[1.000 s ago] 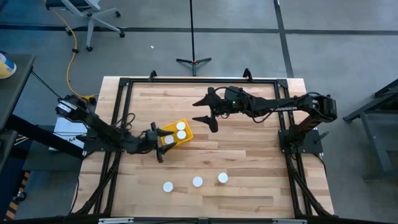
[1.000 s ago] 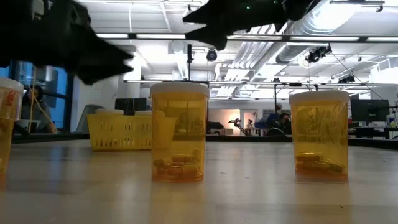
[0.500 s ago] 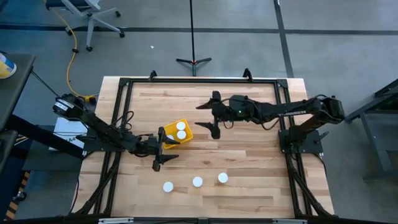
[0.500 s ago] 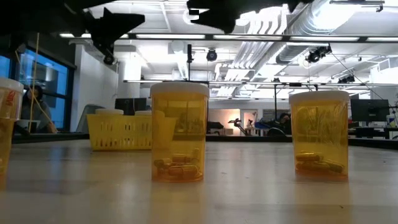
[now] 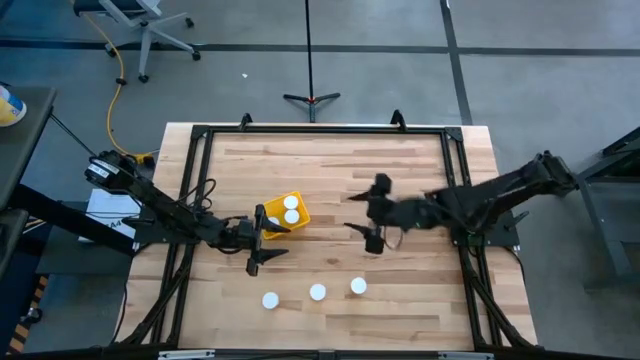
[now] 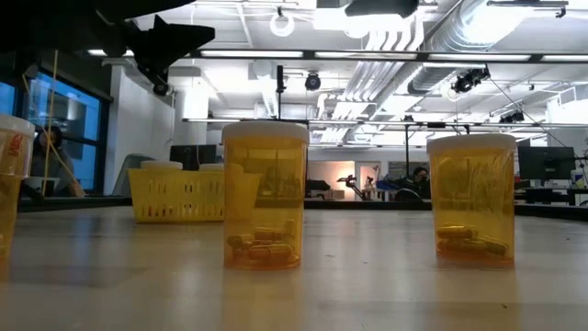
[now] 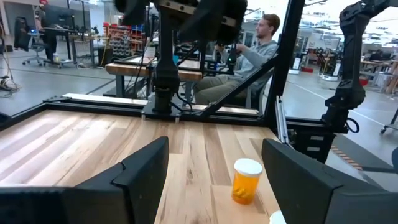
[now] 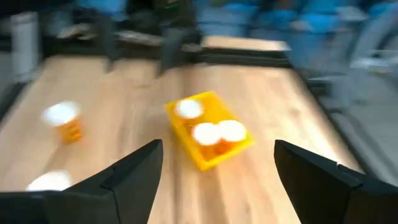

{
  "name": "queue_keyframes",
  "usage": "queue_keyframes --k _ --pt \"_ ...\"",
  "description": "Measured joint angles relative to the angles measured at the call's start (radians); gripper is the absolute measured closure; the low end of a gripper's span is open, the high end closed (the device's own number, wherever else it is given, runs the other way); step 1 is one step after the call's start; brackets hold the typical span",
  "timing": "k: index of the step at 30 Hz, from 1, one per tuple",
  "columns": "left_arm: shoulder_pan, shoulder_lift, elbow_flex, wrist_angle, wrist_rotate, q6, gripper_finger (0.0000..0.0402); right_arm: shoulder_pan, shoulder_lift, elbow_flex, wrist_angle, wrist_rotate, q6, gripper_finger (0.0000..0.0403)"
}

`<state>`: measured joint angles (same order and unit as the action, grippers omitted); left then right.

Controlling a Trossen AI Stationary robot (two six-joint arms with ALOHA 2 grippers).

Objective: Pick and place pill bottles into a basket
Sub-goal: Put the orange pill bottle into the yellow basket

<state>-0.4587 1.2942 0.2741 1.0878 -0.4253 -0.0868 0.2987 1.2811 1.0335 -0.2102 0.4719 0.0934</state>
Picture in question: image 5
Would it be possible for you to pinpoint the black tripod stand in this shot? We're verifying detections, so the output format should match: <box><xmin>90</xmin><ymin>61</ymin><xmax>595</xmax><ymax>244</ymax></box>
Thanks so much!
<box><xmin>282</xmin><ymin>0</ymin><xmax>342</xmax><ymax>124</ymax></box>

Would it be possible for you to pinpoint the thin black floor cable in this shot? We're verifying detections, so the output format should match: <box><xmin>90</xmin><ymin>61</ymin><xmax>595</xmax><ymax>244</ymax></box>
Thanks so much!
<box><xmin>48</xmin><ymin>113</ymin><xmax>99</xmax><ymax>159</ymax></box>

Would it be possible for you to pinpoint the silver metal bracket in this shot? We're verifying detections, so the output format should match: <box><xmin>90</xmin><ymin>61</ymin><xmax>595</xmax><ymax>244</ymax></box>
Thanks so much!
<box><xmin>438</xmin><ymin>351</ymin><xmax>495</xmax><ymax>360</ymax></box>
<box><xmin>158</xmin><ymin>349</ymin><xmax>216</xmax><ymax>360</ymax></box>

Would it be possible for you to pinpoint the grey office chair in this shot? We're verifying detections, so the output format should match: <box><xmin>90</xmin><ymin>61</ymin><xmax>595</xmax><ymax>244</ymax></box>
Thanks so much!
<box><xmin>72</xmin><ymin>0</ymin><xmax>202</xmax><ymax>85</ymax></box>

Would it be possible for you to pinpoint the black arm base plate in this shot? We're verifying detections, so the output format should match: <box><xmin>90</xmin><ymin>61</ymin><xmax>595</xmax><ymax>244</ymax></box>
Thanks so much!
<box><xmin>452</xmin><ymin>209</ymin><xmax>521</xmax><ymax>250</ymax></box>
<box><xmin>122</xmin><ymin>214</ymin><xmax>204</xmax><ymax>246</ymax></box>

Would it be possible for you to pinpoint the white paper pack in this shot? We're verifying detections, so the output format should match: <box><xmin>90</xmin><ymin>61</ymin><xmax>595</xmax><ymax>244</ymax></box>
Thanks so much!
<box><xmin>78</xmin><ymin>188</ymin><xmax>144</xmax><ymax>245</ymax></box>

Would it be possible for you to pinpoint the dark grey desk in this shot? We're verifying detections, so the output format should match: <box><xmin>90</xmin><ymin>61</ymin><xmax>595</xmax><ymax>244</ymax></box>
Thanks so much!
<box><xmin>0</xmin><ymin>85</ymin><xmax>57</xmax><ymax>211</ymax></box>

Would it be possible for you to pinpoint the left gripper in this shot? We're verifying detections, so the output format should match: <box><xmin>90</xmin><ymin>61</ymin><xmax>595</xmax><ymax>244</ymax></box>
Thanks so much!
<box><xmin>219</xmin><ymin>203</ymin><xmax>292</xmax><ymax>277</ymax></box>

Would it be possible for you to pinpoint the yellow power cable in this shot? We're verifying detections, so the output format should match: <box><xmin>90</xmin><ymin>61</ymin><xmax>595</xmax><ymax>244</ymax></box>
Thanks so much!
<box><xmin>81</xmin><ymin>12</ymin><xmax>155</xmax><ymax>166</ymax></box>

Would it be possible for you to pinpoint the black metal beam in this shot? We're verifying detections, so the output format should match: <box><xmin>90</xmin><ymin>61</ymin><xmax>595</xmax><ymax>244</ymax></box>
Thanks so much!
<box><xmin>7</xmin><ymin>183</ymin><xmax>139</xmax><ymax>257</ymax></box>

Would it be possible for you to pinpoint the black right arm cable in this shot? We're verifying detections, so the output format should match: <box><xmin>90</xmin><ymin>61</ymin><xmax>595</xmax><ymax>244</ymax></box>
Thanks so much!
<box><xmin>382</xmin><ymin>225</ymin><xmax>405</xmax><ymax>251</ymax></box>

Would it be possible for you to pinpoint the black metal desk frame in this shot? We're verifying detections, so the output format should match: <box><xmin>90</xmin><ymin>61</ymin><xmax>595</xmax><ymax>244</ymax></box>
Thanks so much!
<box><xmin>574</xmin><ymin>127</ymin><xmax>640</xmax><ymax>292</ymax></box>

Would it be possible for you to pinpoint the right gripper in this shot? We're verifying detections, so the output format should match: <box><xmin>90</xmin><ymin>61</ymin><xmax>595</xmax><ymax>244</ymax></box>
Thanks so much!
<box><xmin>343</xmin><ymin>174</ymin><xmax>436</xmax><ymax>255</ymax></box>

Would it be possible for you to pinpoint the yellow plastic basket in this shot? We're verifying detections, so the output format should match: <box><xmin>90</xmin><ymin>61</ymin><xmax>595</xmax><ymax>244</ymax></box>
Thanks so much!
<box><xmin>262</xmin><ymin>190</ymin><xmax>312</xmax><ymax>241</ymax></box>

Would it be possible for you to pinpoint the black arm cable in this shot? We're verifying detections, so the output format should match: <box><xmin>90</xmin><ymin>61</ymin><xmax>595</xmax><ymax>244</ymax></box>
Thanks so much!
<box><xmin>382</xmin><ymin>225</ymin><xmax>405</xmax><ymax>251</ymax></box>
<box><xmin>177</xmin><ymin>178</ymin><xmax>219</xmax><ymax>214</ymax></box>

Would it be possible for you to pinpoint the black aluminium table frame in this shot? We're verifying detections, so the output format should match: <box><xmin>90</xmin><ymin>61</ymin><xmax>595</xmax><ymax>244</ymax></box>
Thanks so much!
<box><xmin>112</xmin><ymin>122</ymin><xmax>539</xmax><ymax>352</ymax></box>

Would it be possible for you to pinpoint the yellow blue canister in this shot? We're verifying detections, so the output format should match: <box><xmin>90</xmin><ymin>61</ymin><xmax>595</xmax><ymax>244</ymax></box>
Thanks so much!
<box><xmin>0</xmin><ymin>84</ymin><xmax>28</xmax><ymax>128</ymax></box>

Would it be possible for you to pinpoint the yellow black striped tape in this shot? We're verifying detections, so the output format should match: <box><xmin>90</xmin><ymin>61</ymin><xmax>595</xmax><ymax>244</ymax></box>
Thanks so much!
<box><xmin>7</xmin><ymin>273</ymin><xmax>50</xmax><ymax>354</ymax></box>

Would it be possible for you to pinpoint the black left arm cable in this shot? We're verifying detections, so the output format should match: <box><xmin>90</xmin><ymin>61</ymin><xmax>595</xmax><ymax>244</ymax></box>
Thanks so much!
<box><xmin>177</xmin><ymin>178</ymin><xmax>219</xmax><ymax>214</ymax></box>

